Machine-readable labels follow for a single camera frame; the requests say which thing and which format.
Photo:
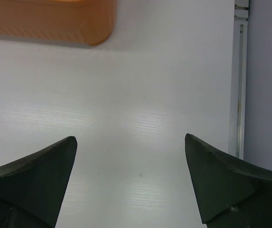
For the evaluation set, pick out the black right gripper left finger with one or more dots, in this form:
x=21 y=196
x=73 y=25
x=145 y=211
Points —
x=32 y=188

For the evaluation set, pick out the aluminium table frame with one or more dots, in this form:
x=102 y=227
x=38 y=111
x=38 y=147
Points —
x=238 y=80

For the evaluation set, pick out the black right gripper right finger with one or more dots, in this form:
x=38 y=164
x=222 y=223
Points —
x=230 y=192

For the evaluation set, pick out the orange plastic basket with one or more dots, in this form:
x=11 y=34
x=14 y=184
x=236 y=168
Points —
x=80 y=21

